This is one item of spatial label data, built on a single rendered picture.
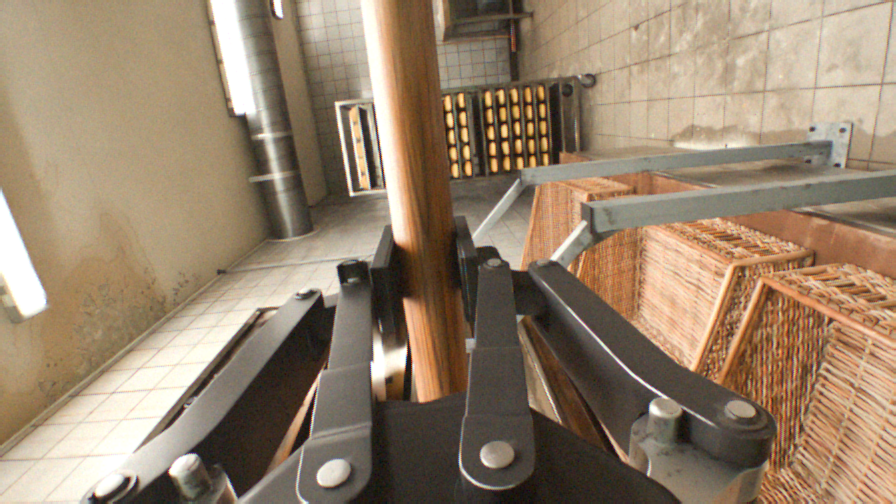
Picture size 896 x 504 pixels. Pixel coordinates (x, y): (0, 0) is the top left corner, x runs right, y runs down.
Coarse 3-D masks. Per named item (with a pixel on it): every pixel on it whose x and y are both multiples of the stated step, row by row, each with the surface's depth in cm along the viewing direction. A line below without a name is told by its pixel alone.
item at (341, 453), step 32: (352, 288) 15; (352, 320) 12; (352, 352) 11; (320, 384) 9; (352, 384) 9; (384, 384) 13; (320, 416) 8; (352, 416) 8; (320, 448) 6; (352, 448) 6; (320, 480) 6; (352, 480) 6
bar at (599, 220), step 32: (832, 128) 106; (608, 160) 107; (640, 160) 106; (672, 160) 106; (704, 160) 106; (736, 160) 107; (832, 160) 107; (512, 192) 108; (704, 192) 61; (736, 192) 60; (768, 192) 60; (800, 192) 60; (832, 192) 61; (864, 192) 61; (608, 224) 60; (640, 224) 61; (576, 256) 63
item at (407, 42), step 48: (384, 0) 15; (384, 48) 16; (432, 48) 16; (384, 96) 16; (432, 96) 17; (384, 144) 17; (432, 144) 17; (432, 192) 18; (432, 240) 18; (432, 288) 19; (432, 336) 20; (432, 384) 21
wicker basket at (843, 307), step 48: (768, 288) 54; (816, 288) 49; (864, 288) 47; (768, 336) 57; (816, 336) 57; (864, 336) 39; (720, 384) 59; (768, 384) 60; (816, 384) 60; (864, 384) 52; (816, 432) 61; (864, 432) 53; (768, 480) 66; (816, 480) 62; (864, 480) 53
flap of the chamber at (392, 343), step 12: (384, 336) 125; (396, 336) 140; (384, 348) 120; (396, 348) 134; (384, 360) 116; (396, 360) 129; (384, 372) 113; (396, 372) 125; (396, 384) 120; (396, 396) 116
